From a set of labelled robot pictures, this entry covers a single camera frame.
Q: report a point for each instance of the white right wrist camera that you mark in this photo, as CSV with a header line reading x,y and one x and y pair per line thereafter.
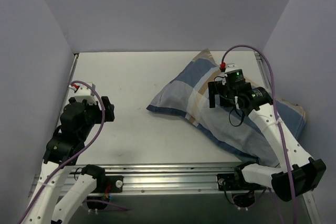
x,y
227,67

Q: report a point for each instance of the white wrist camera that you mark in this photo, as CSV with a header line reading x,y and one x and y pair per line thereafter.
x,y
82,92
227,67

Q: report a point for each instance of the aluminium right side rail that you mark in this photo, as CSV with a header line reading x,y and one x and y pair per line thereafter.
x,y
264,71

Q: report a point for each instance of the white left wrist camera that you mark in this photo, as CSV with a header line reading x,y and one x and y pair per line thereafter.
x,y
82,92

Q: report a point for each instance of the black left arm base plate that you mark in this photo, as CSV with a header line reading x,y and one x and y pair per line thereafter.
x,y
109,184

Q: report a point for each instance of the aluminium front rail frame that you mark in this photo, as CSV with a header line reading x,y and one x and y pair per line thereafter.
x,y
172,193

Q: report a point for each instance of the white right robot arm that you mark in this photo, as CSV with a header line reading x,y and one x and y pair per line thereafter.
x,y
298,171

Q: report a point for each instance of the blue plaid pillowcase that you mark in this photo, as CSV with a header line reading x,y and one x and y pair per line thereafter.
x,y
187,96

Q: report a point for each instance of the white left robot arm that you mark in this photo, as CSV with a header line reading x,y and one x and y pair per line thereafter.
x,y
62,151

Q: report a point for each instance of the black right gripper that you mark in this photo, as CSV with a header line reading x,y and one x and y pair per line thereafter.
x,y
217,91

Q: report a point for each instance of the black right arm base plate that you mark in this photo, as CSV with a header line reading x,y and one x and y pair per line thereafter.
x,y
228,182

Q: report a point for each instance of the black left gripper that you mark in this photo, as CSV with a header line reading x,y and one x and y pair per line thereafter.
x,y
106,108

